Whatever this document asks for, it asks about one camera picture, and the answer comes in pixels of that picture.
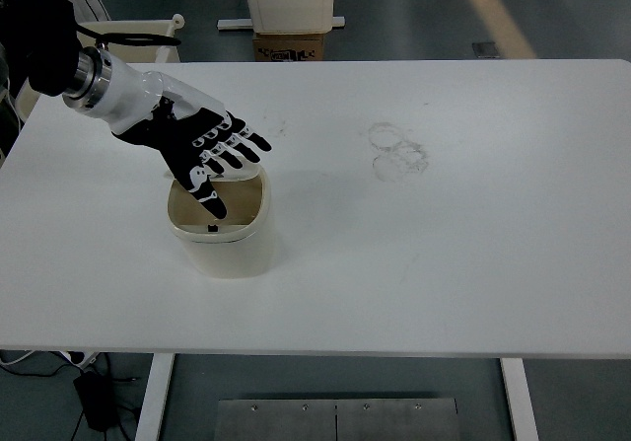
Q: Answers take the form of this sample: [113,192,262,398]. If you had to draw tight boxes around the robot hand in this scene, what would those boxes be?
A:
[93,53,273,221]

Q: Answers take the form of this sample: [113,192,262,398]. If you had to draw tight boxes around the small cream lidded trash bin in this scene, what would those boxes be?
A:
[164,163,275,279]

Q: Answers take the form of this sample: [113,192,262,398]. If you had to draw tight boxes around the open cream plastic bin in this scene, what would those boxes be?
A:
[78,20,181,64]

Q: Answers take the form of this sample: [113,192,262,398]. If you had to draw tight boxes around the grey metal foot bar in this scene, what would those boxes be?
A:
[217,15,347,32]

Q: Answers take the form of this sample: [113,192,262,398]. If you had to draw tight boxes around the brown cardboard box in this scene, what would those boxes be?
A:
[252,31,326,62]

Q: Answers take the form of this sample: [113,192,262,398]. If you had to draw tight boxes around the white power strip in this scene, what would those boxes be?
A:
[58,350,100,367]

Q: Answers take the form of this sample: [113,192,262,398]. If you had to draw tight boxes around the white table leg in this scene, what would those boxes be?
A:
[500,357,541,441]
[134,353,176,441]

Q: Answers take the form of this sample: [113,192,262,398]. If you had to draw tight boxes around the black power adapter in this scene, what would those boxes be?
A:
[72,370,119,432]

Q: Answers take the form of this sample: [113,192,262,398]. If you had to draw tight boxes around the grey floor socket plate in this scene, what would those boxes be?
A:
[471,41,502,60]

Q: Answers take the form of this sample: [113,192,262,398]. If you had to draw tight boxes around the white plastic lever with ring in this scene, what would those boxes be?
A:
[155,13,186,63]

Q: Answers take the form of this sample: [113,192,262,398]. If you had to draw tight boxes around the white cable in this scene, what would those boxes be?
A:
[0,350,36,368]

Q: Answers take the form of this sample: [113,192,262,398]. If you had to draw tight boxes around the black cable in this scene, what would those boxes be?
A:
[0,354,114,381]

